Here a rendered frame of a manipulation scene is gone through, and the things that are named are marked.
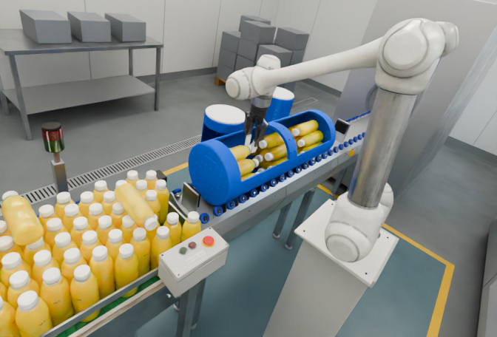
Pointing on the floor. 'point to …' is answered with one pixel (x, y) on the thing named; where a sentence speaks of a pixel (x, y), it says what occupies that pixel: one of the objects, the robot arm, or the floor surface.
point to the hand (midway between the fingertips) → (251, 143)
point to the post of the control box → (188, 299)
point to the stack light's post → (60, 176)
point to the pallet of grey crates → (259, 47)
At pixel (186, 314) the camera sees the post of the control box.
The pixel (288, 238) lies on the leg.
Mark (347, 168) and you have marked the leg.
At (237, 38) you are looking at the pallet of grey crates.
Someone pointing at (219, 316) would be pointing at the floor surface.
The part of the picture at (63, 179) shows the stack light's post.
